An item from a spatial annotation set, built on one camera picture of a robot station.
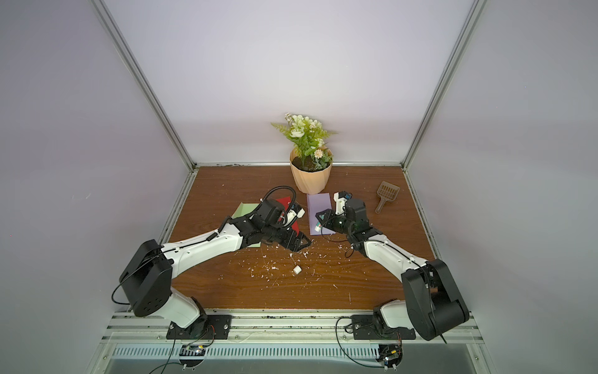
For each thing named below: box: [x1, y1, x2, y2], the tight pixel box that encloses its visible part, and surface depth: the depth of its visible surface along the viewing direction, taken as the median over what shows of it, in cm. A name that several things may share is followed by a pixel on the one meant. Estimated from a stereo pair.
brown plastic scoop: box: [374, 180, 401, 215], surface depth 112 cm
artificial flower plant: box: [270, 112, 338, 171], surface depth 96 cm
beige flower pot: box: [289, 147, 334, 195], surface depth 102 cm
